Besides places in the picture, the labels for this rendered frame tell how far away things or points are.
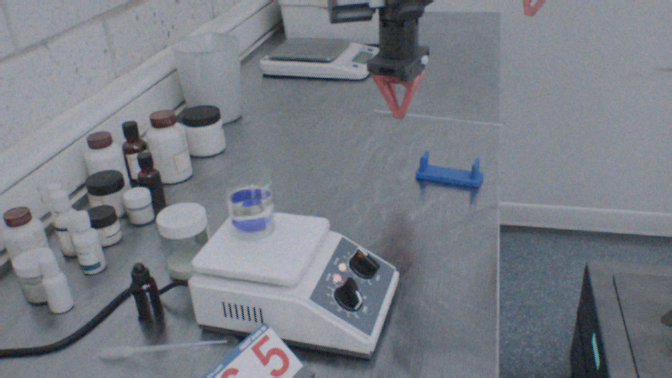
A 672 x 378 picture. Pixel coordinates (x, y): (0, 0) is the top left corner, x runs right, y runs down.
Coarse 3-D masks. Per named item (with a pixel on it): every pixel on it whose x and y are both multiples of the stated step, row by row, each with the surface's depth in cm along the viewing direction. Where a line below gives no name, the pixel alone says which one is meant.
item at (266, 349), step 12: (264, 336) 62; (252, 348) 61; (264, 348) 61; (276, 348) 62; (240, 360) 59; (252, 360) 60; (264, 360) 61; (276, 360) 61; (288, 360) 62; (228, 372) 58; (240, 372) 59; (252, 372) 59; (264, 372) 60; (276, 372) 61; (288, 372) 61
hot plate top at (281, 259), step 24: (288, 216) 72; (216, 240) 68; (240, 240) 68; (264, 240) 68; (288, 240) 67; (312, 240) 67; (216, 264) 64; (240, 264) 64; (264, 264) 64; (288, 264) 64
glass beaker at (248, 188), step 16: (224, 176) 67; (240, 176) 69; (256, 176) 69; (240, 192) 65; (256, 192) 65; (240, 208) 66; (256, 208) 66; (272, 208) 68; (240, 224) 67; (256, 224) 67; (272, 224) 68; (256, 240) 68
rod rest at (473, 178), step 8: (424, 152) 97; (424, 160) 96; (424, 168) 97; (432, 168) 98; (440, 168) 97; (448, 168) 97; (472, 168) 93; (416, 176) 97; (424, 176) 96; (432, 176) 96; (440, 176) 95; (448, 176) 95; (456, 176) 95; (464, 176) 95; (472, 176) 93; (480, 176) 94; (464, 184) 94; (472, 184) 93
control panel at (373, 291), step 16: (336, 256) 69; (352, 256) 70; (336, 272) 67; (352, 272) 68; (384, 272) 70; (320, 288) 64; (336, 288) 65; (368, 288) 67; (384, 288) 68; (320, 304) 62; (336, 304) 63; (368, 304) 65; (352, 320) 62; (368, 320) 63
